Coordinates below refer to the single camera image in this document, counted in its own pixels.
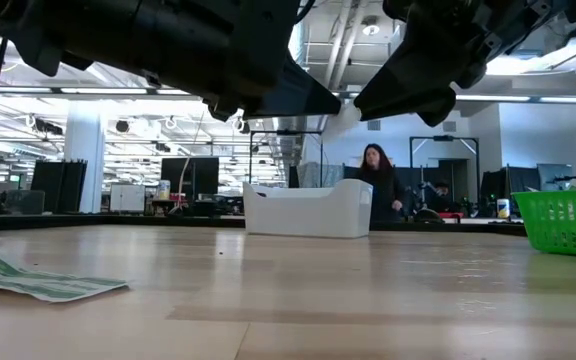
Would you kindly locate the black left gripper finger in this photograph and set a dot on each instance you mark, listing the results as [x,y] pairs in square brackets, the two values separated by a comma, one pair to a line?
[298,95]

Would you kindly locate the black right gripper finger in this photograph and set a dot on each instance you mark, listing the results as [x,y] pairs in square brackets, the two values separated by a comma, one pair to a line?
[408,75]
[438,107]

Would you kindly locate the person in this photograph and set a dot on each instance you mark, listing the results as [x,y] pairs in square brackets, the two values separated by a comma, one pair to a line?
[380,185]
[440,195]

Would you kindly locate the black room divider panel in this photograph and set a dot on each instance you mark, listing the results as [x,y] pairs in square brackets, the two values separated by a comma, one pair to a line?
[58,185]
[350,172]
[513,185]

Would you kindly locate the white plastic bin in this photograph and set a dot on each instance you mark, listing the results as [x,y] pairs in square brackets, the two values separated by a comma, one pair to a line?
[308,215]

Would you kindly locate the small background wipes canister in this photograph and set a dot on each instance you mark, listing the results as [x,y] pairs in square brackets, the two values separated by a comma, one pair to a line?
[164,190]
[503,209]

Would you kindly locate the long ceiling light strip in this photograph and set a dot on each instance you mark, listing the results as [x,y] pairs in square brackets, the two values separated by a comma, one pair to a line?
[103,91]

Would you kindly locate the black display board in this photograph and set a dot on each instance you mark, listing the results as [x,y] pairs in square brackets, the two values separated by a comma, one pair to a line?
[203,177]

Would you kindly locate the grey background monitor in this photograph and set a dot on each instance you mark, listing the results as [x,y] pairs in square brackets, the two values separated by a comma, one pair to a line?
[555,175]

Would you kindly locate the white building column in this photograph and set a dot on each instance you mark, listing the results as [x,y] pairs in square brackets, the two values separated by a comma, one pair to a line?
[84,160]

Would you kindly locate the green plastic basket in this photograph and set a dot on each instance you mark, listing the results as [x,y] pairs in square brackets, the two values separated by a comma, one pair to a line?
[568,222]

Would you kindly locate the white cabinet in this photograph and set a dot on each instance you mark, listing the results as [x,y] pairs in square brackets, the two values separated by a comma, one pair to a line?
[127,198]

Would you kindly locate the green striped bandage packet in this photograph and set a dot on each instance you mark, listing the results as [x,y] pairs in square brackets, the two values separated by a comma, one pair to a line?
[33,280]

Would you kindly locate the black frame stand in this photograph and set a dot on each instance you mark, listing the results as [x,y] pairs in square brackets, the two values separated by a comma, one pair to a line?
[443,137]

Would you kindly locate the silver ventilation duct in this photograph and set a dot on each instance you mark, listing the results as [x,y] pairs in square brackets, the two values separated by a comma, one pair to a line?
[288,135]

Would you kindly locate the black aluminium table frame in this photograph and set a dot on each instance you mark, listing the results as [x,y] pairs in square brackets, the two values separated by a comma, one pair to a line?
[118,220]

